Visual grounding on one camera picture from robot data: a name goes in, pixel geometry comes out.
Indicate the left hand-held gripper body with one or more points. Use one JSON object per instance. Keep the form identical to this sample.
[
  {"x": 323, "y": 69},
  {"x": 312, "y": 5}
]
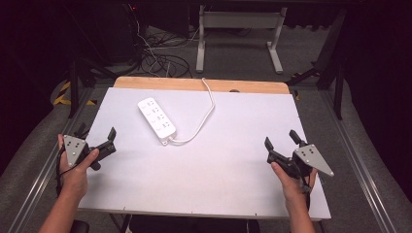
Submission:
[{"x": 75, "y": 149}]

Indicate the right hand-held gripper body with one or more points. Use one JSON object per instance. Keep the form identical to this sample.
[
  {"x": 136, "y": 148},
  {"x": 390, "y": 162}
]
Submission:
[{"x": 313, "y": 158}]

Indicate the white power strip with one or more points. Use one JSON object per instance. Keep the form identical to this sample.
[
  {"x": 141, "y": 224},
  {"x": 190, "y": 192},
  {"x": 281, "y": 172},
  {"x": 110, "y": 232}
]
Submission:
[{"x": 157, "y": 119}]

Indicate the person's left hand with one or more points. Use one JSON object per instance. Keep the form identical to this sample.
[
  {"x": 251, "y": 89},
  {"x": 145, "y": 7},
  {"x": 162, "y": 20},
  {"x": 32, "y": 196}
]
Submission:
[{"x": 75, "y": 179}]

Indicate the person's right hand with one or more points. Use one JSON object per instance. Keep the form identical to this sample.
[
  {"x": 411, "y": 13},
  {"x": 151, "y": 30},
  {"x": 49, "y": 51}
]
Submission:
[{"x": 293, "y": 189}]

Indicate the yellow black hazard tape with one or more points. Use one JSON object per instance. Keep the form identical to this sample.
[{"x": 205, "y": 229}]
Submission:
[{"x": 66, "y": 97}]

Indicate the black metal stand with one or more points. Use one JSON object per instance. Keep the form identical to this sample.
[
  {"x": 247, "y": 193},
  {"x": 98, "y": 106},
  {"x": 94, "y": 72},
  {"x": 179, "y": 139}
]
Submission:
[
  {"x": 75, "y": 84},
  {"x": 330, "y": 68}
]

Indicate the wooden board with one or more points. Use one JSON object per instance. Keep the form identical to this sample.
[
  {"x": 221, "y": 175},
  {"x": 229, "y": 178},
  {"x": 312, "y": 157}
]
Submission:
[{"x": 181, "y": 84}]

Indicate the dark equipment cabinet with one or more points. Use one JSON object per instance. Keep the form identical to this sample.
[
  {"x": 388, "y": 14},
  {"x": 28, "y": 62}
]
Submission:
[{"x": 124, "y": 32}]

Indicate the person's dark lap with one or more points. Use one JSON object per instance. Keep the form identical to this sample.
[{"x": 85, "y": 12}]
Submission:
[{"x": 194, "y": 225}]

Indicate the aluminium floor rail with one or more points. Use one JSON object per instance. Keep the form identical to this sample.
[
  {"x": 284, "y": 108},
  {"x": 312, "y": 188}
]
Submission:
[
  {"x": 356, "y": 161},
  {"x": 42, "y": 174}
]

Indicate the white metal table frame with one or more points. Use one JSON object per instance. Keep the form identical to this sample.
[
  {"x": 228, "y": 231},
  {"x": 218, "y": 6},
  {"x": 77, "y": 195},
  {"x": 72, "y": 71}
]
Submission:
[{"x": 239, "y": 20}]

